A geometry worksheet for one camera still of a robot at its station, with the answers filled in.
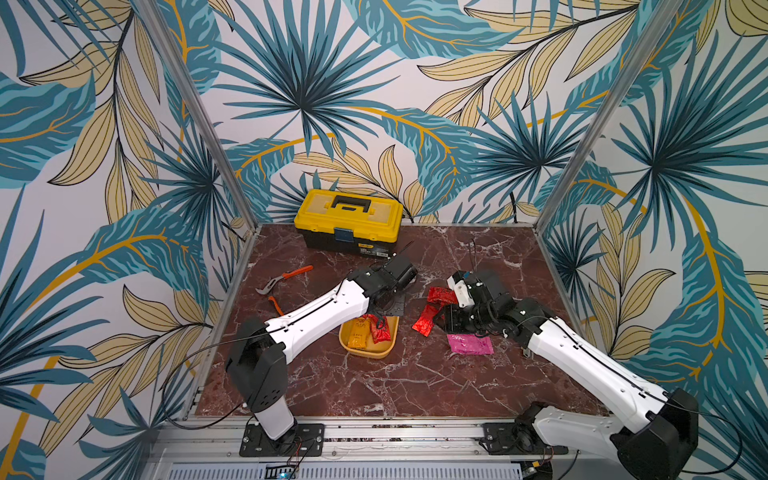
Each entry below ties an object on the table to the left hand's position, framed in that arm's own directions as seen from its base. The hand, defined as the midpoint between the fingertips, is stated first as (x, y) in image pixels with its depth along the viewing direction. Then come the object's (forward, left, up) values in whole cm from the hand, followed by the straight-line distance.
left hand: (390, 309), depth 81 cm
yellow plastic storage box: (-7, +4, -10) cm, 13 cm away
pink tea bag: (-4, -24, -12) cm, 27 cm away
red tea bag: (+2, -11, -12) cm, 16 cm away
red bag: (-2, +3, -11) cm, 12 cm away
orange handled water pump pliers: (+16, +40, -13) cm, 45 cm away
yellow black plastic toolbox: (+30, +8, +2) cm, 31 cm away
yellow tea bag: (-2, +9, -11) cm, 14 cm away
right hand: (-4, -12, +3) cm, 13 cm away
